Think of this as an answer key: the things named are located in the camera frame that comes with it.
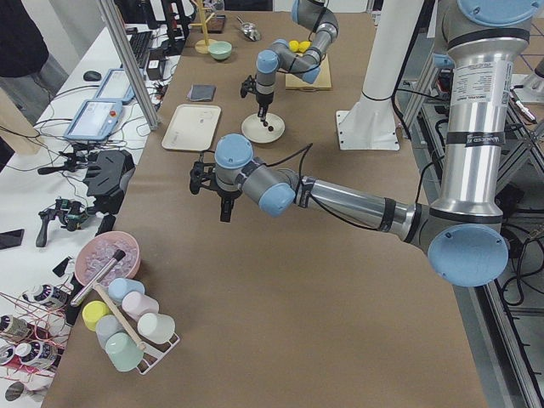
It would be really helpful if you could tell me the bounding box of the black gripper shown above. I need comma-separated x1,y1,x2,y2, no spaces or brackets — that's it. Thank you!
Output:
189,151,241,222
240,76,275,122

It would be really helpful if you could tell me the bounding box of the cream round plate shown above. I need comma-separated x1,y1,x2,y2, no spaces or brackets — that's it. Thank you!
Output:
241,113,286,144

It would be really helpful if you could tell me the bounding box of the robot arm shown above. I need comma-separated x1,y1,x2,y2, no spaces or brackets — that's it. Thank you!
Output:
241,0,339,126
190,1,543,287

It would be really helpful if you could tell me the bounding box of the cream rabbit tray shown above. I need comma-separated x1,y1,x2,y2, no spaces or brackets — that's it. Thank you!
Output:
161,104,221,151

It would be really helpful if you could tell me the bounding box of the grey folded cloth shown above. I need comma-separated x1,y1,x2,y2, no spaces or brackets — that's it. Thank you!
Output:
187,84,216,102

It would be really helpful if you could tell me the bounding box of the wooden cutting board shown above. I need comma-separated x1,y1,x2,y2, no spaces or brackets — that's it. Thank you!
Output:
285,56,332,91

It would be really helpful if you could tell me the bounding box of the yellow lemon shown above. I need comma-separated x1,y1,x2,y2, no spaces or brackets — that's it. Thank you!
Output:
298,41,311,54
288,40,299,53

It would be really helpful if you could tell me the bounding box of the mint green bowl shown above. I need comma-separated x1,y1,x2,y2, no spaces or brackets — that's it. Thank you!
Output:
208,41,233,61

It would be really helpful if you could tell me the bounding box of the steel scoop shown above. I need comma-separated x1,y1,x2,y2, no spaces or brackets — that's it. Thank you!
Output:
236,16,262,42

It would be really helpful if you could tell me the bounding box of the wooden cup stand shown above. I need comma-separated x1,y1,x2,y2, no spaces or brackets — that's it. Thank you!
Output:
189,0,216,54

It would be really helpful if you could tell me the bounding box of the black keyboard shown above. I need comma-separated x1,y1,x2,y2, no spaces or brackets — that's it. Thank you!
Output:
129,31,153,69

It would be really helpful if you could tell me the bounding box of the pink bowl with ice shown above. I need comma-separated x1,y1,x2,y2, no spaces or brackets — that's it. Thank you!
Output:
75,231,140,286

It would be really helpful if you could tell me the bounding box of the blue teach pendant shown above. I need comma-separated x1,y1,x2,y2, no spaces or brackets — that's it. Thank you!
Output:
64,99,122,142
94,68,135,105

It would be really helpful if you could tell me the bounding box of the rack of pastel cups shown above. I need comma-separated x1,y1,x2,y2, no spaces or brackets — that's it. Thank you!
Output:
91,282,181,375

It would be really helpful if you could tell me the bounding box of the black computer mouse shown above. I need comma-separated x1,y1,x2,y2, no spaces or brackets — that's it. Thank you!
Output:
82,71,102,82

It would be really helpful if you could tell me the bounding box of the person in dark clothes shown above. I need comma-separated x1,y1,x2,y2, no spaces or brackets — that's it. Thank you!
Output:
1,0,49,78

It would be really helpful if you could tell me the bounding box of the white column pedestal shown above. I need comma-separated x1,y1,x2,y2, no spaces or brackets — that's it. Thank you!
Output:
337,0,434,150

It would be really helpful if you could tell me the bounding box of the aluminium frame post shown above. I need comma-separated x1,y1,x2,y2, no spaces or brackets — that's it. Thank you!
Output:
97,0,159,131

